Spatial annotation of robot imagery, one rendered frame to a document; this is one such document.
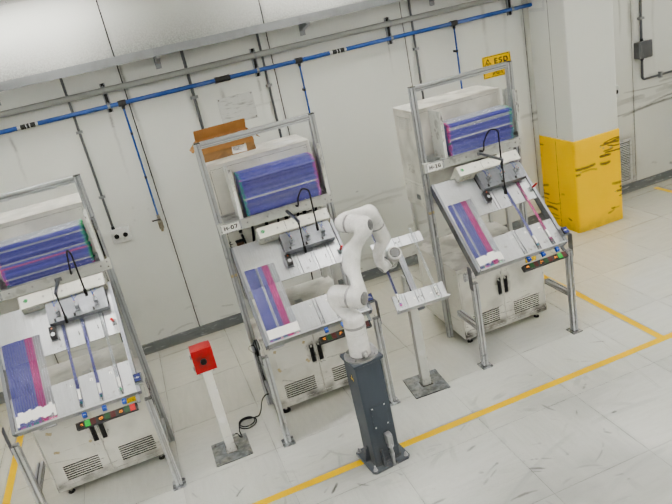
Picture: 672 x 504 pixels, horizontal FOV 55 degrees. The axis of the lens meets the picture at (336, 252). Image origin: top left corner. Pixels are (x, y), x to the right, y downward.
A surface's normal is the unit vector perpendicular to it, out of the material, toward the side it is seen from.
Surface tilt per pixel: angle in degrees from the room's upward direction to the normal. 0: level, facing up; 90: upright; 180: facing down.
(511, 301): 90
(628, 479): 0
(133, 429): 90
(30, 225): 90
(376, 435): 90
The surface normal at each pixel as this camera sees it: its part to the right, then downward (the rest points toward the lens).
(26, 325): 0.10, -0.42
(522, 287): 0.33, 0.29
